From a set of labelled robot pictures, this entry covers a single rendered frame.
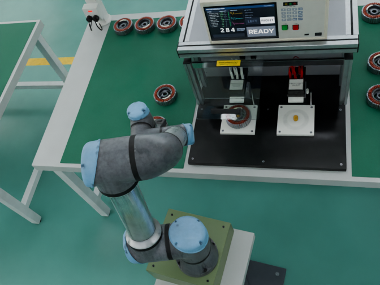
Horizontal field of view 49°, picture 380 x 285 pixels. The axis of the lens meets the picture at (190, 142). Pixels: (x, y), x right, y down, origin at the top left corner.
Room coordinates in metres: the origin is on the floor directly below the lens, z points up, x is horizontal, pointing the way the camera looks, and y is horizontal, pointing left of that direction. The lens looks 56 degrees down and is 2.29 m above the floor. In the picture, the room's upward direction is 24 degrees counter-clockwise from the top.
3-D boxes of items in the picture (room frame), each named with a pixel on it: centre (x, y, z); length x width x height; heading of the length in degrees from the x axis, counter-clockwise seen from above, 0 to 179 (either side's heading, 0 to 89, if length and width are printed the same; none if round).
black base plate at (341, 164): (0.99, -0.35, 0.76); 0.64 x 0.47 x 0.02; 60
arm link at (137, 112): (0.96, 0.13, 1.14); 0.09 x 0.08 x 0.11; 164
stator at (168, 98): (1.35, 0.02, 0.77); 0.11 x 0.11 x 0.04
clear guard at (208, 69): (1.04, -0.24, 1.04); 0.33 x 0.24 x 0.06; 150
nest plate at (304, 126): (0.92, -0.45, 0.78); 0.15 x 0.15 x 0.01; 60
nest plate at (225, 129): (1.04, -0.24, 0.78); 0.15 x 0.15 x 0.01; 60
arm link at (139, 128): (0.86, 0.14, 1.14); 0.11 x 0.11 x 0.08; 74
